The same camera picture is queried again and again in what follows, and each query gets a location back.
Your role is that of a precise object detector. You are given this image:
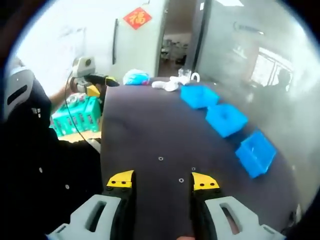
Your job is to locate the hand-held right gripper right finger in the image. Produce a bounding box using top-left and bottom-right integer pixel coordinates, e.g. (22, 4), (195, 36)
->
(191, 171), (286, 240)

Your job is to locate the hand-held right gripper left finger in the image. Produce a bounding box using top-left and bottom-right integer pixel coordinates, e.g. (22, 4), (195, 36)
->
(46, 169), (137, 240)

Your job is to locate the blue plastic bin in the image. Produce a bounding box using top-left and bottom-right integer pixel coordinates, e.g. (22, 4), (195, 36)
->
(179, 84), (221, 110)
(234, 129), (278, 179)
(204, 103), (249, 139)

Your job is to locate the stack of teal cartons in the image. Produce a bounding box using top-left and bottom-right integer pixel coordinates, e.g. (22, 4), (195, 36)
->
(51, 96), (103, 137)

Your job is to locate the blue tissue pack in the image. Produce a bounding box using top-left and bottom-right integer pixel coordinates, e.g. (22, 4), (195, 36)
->
(122, 68), (151, 86)

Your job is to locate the white cloth glove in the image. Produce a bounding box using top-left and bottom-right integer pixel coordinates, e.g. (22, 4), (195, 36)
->
(169, 75), (190, 86)
(151, 80), (180, 93)

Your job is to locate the grey chest-worn device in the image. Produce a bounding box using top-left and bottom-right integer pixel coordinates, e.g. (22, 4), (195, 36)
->
(3, 67), (36, 121)

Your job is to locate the person in black shirt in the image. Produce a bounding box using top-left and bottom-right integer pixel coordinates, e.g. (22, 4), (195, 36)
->
(0, 79), (105, 240)

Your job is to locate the clear glass mug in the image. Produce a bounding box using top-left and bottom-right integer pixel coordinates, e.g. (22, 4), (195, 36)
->
(177, 67), (201, 82)

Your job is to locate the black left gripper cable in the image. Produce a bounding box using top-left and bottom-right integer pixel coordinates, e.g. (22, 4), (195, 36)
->
(64, 72), (91, 145)

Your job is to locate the black vertical door handle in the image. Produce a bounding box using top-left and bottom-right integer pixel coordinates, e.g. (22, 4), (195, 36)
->
(112, 18), (119, 65)

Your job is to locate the red paper wall decoration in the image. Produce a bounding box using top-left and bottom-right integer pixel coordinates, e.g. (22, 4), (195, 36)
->
(122, 6), (153, 31)

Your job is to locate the black door frame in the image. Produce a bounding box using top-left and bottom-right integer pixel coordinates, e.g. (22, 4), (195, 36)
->
(191, 0), (212, 76)

